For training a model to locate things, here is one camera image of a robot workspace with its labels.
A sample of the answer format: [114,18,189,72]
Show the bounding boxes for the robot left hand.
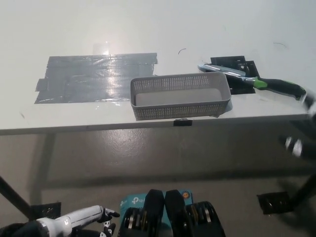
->
[37,204,121,237]

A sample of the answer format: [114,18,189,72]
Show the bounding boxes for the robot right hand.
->
[278,90,316,158]

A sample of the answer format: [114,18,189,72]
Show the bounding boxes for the garden trowel green black handle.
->
[197,63,307,101]

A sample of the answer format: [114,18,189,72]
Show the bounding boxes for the black robot torso blocks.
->
[118,189,228,237]

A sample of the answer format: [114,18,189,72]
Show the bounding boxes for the black tape patch on desk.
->
[210,56,261,95]

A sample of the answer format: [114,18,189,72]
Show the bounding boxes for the black floor tape patch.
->
[27,202,62,220]
[256,191,296,215]

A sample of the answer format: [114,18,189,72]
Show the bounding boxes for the black table leg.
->
[292,171,316,207]
[0,175,38,220]

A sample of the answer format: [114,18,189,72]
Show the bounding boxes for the teal tp-link box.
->
[119,189,193,223]

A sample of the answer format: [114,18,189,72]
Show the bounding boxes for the small black tape strip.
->
[173,118,193,127]

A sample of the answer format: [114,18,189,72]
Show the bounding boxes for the grey perforated plastic basket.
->
[130,73,232,121]

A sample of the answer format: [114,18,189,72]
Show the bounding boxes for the large grey duct tape patch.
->
[31,52,158,105]

